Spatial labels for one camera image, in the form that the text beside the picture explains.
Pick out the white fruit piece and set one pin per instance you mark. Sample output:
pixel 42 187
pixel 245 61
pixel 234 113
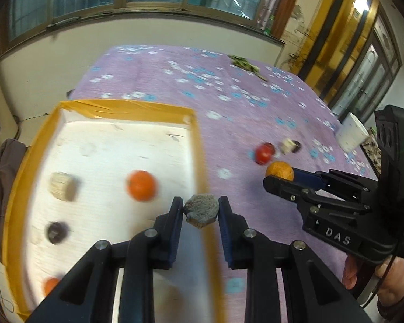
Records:
pixel 287 146

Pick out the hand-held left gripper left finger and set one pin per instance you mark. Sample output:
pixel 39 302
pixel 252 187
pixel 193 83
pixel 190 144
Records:
pixel 175 235

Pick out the grey rough fruit piece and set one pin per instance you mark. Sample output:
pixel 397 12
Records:
pixel 202 208

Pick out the green bottle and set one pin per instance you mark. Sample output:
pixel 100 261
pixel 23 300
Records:
pixel 268 29

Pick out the small dark fruit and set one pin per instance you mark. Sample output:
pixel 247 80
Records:
pixel 297 146

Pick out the yellow-taped white foam tray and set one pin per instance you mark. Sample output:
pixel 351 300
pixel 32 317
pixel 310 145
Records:
pixel 121 141

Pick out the dark round fruit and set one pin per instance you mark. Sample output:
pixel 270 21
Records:
pixel 57 232

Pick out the yellow-framed wooden door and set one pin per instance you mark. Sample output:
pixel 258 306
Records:
pixel 357 57

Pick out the pale tan fruit chunk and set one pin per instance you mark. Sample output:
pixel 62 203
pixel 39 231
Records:
pixel 63 186

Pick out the white dotted paper cup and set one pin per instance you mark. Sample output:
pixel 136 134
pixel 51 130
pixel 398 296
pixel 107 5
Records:
pixel 351 131

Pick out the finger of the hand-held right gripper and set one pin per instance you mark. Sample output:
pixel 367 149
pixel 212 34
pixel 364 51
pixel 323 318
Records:
pixel 304 176
pixel 282 188

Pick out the orange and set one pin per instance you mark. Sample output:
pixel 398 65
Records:
pixel 280 171
pixel 141 185
pixel 50 286

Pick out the red apple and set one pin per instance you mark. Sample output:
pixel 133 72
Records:
pixel 265 153

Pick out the brown cloth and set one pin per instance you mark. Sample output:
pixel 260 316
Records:
pixel 3 181

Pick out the green vegetable scraps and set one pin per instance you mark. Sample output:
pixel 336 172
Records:
pixel 244 63

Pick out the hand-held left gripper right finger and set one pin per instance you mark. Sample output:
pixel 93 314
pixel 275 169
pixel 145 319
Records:
pixel 226 235

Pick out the person's right hand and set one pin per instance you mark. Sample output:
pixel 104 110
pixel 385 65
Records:
pixel 402 282

